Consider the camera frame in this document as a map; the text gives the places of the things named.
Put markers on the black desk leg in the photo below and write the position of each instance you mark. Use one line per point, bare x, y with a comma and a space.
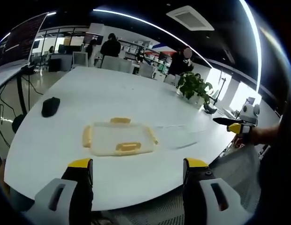
21, 93

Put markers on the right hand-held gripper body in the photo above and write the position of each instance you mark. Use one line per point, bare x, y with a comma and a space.
250, 112

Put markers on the dark wall monitor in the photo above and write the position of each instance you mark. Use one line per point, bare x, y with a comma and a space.
95, 38

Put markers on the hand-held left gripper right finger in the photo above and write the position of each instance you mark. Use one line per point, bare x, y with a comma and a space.
206, 194

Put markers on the green potted plant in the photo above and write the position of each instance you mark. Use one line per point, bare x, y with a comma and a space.
192, 85

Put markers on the clear plastic sheet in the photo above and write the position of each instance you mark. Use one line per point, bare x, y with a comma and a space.
180, 137

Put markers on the grey mesh chair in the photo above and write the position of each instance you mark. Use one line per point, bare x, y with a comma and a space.
234, 178

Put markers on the black pouch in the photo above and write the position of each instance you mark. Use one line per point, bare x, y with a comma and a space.
50, 107

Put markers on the person's right hand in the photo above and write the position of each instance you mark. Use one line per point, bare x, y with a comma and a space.
239, 142

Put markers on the person's dark clothing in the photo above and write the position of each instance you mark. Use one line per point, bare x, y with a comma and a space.
279, 175

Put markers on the ceiling air conditioner vent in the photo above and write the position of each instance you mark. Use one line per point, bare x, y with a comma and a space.
190, 17

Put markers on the clear box with yellow buckles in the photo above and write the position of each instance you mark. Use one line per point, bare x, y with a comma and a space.
120, 138

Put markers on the small black curved object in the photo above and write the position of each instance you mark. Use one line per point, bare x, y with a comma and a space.
209, 109

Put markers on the storage shelf with white boxes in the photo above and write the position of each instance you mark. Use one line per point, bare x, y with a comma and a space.
136, 47

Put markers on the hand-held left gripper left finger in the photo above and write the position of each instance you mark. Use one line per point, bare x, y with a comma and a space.
63, 194

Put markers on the white office chair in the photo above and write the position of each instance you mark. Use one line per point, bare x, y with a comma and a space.
79, 60
146, 70
117, 64
171, 80

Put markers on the ceiling light strip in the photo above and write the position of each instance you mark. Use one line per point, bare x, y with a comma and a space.
251, 35

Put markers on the black tripod stand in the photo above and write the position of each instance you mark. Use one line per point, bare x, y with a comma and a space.
220, 91

